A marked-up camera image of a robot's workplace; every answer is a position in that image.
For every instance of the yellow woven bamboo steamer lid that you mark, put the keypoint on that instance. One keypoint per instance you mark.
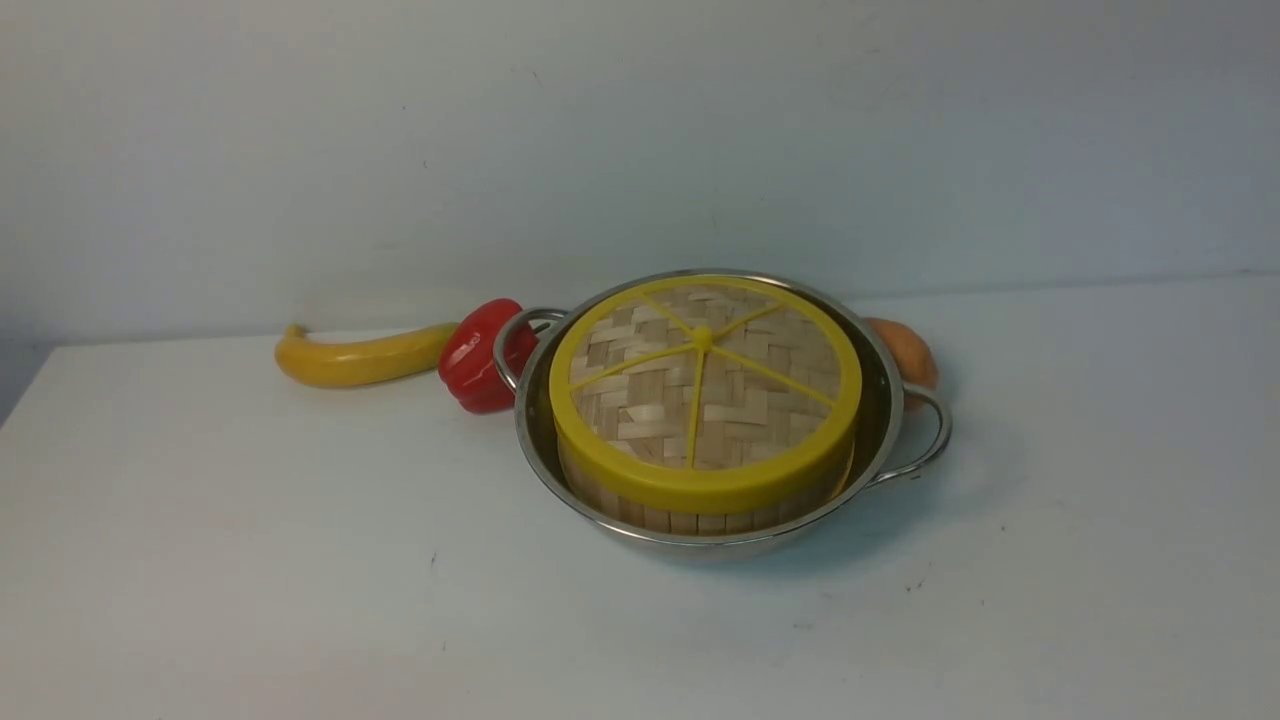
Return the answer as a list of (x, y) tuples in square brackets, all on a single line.
[(705, 356)]

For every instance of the yellow-rimmed bamboo steamer basket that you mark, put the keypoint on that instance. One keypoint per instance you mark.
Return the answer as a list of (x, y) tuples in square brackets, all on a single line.
[(729, 488)]

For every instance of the stainless steel pot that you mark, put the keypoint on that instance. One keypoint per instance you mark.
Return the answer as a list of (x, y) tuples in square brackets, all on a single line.
[(901, 428)]

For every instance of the red toy bell pepper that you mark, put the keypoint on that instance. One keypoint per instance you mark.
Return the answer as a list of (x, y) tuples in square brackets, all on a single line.
[(467, 367)]

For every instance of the brown toy potato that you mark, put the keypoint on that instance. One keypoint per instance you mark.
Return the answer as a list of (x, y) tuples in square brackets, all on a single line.
[(910, 353)]

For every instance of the yellow toy banana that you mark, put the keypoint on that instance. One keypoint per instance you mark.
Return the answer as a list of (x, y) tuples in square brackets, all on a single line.
[(361, 363)]

